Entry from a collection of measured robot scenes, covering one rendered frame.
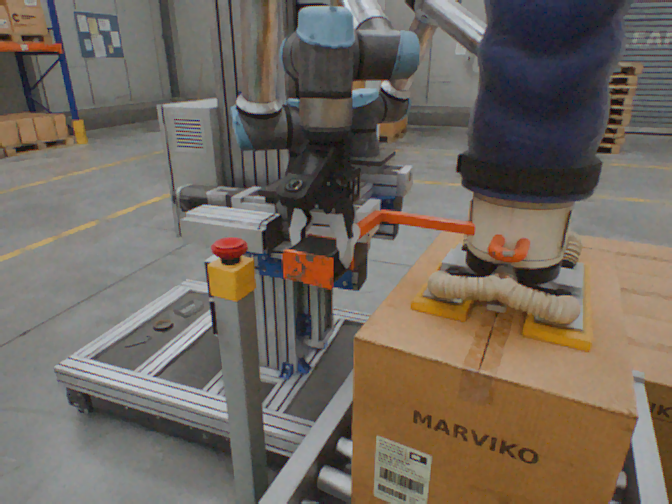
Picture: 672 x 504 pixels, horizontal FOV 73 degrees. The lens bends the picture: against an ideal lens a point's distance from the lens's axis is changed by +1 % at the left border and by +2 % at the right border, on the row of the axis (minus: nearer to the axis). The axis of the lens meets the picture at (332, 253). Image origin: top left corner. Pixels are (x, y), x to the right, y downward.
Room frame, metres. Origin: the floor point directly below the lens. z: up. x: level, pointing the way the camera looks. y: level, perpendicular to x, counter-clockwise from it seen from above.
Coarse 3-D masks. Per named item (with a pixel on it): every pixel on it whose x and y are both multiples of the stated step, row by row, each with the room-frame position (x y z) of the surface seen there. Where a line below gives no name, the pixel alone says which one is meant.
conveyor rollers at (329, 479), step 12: (348, 444) 0.79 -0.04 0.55; (336, 456) 0.78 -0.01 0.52; (348, 456) 0.76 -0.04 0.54; (324, 468) 0.72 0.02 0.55; (324, 480) 0.70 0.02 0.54; (336, 480) 0.69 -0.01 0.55; (348, 480) 0.69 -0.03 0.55; (624, 480) 0.69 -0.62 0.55; (336, 492) 0.68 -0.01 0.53; (348, 492) 0.67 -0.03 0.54; (624, 492) 0.68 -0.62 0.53
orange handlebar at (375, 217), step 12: (372, 216) 0.84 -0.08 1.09; (384, 216) 0.87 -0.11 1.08; (396, 216) 0.86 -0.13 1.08; (408, 216) 0.85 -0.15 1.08; (420, 216) 0.84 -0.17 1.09; (432, 216) 0.84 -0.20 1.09; (360, 228) 0.78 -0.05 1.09; (432, 228) 0.82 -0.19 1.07; (444, 228) 0.81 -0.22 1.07; (456, 228) 0.80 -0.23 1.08; (468, 228) 0.79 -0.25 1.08; (492, 240) 0.71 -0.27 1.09; (504, 240) 0.73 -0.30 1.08; (528, 240) 0.71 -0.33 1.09; (492, 252) 0.68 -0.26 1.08; (504, 252) 0.66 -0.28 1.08; (516, 252) 0.66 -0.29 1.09
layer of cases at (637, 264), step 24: (600, 240) 2.09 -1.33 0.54; (624, 264) 1.80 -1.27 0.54; (648, 264) 1.80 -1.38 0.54; (624, 288) 1.57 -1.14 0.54; (648, 288) 1.57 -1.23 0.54; (624, 312) 1.39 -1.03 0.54; (648, 312) 1.39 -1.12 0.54; (648, 336) 1.24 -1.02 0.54; (648, 360) 1.11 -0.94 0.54; (648, 384) 1.02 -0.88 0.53
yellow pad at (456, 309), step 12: (468, 276) 0.81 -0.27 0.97; (480, 276) 0.82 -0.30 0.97; (420, 288) 0.77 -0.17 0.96; (420, 300) 0.72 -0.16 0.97; (432, 300) 0.72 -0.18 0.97; (444, 300) 0.71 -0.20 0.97; (456, 300) 0.71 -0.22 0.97; (432, 312) 0.70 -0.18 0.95; (444, 312) 0.69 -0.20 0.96; (456, 312) 0.68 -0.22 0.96; (468, 312) 0.69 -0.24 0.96
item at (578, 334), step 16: (544, 288) 0.75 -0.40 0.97; (560, 288) 0.71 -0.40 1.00; (528, 320) 0.65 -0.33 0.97; (544, 320) 0.64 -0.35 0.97; (576, 320) 0.64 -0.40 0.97; (528, 336) 0.62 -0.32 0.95; (544, 336) 0.61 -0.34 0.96; (560, 336) 0.61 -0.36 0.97; (576, 336) 0.60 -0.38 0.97; (592, 336) 0.61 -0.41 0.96
